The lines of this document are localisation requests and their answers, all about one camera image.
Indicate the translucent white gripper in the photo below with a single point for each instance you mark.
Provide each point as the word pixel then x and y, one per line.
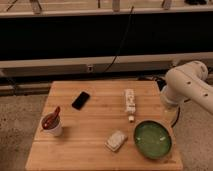
pixel 170 113

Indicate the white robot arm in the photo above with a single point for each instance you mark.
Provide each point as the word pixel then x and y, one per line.
pixel 186 81

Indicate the green ceramic bowl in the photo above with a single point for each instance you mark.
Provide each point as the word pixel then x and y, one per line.
pixel 152 139

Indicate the black smartphone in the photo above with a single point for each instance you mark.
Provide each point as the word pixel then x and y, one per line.
pixel 80 100

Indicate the wooden table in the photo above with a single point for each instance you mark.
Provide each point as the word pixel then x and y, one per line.
pixel 81 147

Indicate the red spoon in cup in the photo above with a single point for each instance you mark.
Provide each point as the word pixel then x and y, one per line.
pixel 51 118

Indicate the white paper cup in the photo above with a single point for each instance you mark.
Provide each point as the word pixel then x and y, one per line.
pixel 55 128

